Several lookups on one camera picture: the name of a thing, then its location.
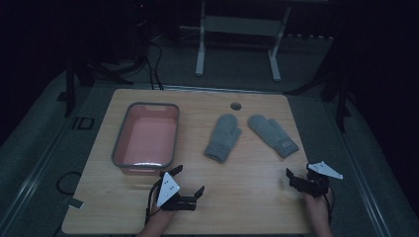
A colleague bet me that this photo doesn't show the right hand-held gripper black cable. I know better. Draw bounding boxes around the right hand-held gripper black cable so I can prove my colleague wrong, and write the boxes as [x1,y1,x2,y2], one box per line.
[324,186,336,225]

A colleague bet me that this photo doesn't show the black floor cables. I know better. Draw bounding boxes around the black floor cables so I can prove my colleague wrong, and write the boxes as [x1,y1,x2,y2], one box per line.
[144,42,165,91]

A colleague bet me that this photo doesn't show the white desk frame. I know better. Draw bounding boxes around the white desk frame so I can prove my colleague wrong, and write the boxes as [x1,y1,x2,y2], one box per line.
[195,0,293,83]

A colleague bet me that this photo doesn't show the hand-held gripper black cable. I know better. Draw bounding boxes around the hand-held gripper black cable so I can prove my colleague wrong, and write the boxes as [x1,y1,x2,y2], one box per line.
[144,182,166,225]
[324,186,336,225]

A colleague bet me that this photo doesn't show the left hand-held gripper black cable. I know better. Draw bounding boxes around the left hand-held gripper black cable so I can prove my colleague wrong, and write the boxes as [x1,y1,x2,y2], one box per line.
[144,182,166,225]

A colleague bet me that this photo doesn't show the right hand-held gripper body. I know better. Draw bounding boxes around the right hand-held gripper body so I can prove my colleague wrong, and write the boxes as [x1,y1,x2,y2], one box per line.
[291,161,344,198]

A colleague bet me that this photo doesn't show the person's left hand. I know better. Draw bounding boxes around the person's left hand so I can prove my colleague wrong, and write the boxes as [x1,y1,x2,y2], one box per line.
[149,197,177,229]

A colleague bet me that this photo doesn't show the pink bin with grey rim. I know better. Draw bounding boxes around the pink bin with grey rim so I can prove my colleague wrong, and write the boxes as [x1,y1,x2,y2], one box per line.
[111,102,181,176]

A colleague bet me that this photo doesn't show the black stand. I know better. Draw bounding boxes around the black stand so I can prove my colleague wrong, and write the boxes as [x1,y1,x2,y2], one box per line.
[285,65,353,133]
[62,55,134,119]

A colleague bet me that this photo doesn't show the coiled black cable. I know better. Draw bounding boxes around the coiled black cable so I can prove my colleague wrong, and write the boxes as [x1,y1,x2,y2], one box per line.
[55,171,83,196]

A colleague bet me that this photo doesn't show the person's right hand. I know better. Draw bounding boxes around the person's right hand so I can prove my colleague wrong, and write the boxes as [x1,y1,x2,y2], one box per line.
[302,188,332,220]

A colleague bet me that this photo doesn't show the grey mitten with label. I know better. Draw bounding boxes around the grey mitten with label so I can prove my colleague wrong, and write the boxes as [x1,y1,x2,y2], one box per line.
[247,114,300,159]

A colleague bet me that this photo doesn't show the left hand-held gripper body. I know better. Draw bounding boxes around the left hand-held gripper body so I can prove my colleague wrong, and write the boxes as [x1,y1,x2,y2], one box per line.
[156,171,198,211]

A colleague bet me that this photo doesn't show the plain grey mitten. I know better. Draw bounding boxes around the plain grey mitten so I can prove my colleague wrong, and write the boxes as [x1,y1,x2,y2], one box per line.
[204,113,243,164]

